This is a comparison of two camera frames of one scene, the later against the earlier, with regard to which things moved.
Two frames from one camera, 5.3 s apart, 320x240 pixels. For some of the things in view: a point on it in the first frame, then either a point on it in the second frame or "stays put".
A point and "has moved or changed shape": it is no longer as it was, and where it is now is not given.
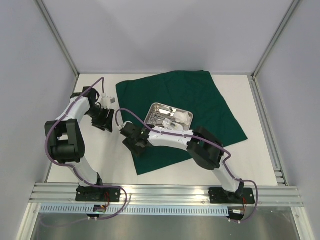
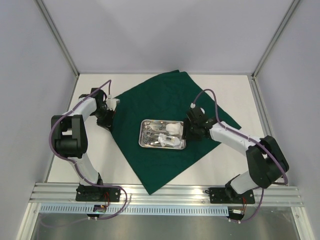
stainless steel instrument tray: x=167 y=117 has moved or changed shape
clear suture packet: x=167 y=124 has moved or changed shape
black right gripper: x=135 y=141 to x=189 y=130
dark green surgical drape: x=196 y=90 has moved or changed shape
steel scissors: x=157 y=113 has moved or changed shape
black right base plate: x=218 y=195 stays put
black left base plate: x=92 y=194 stays put
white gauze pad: x=184 y=117 to x=174 y=128
